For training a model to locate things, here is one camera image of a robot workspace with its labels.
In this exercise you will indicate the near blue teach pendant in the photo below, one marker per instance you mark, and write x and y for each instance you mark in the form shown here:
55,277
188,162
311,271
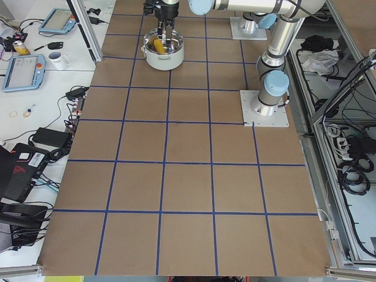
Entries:
24,73

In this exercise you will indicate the small black power brick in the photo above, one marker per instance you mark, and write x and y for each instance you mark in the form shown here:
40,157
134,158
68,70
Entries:
76,93

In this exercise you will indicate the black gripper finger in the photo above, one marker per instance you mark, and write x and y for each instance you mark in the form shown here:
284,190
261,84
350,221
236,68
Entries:
160,29
169,30

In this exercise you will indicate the yellow drink can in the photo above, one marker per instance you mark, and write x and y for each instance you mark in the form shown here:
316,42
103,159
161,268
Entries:
21,48

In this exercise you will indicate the white mug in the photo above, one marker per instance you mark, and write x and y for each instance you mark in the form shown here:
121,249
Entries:
59,60

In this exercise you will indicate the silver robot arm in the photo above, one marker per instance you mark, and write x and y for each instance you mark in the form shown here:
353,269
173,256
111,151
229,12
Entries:
264,20
274,82

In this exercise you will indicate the aluminium frame post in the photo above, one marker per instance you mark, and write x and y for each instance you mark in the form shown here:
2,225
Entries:
77,7

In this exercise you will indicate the black cloth pile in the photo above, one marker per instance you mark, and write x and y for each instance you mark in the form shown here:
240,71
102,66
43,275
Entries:
317,43

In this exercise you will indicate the far blue teach pendant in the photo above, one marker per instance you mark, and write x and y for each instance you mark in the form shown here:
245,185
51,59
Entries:
59,21

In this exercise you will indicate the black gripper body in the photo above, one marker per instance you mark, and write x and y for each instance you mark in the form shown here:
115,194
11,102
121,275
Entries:
166,12

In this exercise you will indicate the pale green cooking pot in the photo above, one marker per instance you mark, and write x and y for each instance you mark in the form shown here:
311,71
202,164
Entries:
174,51

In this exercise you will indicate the white cloth pile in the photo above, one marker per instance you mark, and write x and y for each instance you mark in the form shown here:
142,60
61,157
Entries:
321,62

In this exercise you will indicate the black power adapter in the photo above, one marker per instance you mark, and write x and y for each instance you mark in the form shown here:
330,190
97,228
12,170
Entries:
51,137

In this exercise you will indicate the black laptop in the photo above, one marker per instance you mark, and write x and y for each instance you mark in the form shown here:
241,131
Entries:
26,164

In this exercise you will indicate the yellow corn cob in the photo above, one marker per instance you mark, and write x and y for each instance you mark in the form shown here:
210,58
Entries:
159,47

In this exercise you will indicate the black round object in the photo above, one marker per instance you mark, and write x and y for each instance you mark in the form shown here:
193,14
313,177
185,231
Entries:
55,45

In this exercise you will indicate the blue teach pendant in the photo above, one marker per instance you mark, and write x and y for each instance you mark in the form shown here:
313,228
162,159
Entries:
24,73
59,21

